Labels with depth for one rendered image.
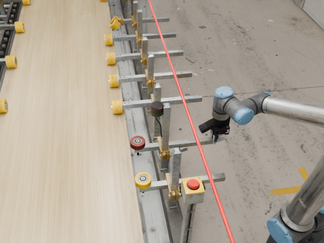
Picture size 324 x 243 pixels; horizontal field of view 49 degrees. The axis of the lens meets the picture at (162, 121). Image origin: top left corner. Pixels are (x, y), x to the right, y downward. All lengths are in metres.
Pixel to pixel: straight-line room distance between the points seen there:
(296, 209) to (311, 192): 0.15
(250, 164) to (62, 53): 1.73
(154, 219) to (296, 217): 0.71
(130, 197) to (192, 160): 1.41
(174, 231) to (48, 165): 0.69
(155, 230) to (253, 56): 2.94
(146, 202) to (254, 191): 1.16
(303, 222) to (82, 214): 0.95
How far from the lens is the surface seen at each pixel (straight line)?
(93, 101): 2.14
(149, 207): 1.95
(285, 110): 1.65
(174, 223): 1.81
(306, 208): 1.60
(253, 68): 4.16
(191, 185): 1.28
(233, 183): 2.90
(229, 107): 1.71
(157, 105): 1.66
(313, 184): 1.49
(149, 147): 1.89
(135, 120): 2.40
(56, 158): 1.84
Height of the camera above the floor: 2.25
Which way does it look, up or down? 43 degrees down
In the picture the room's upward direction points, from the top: 2 degrees clockwise
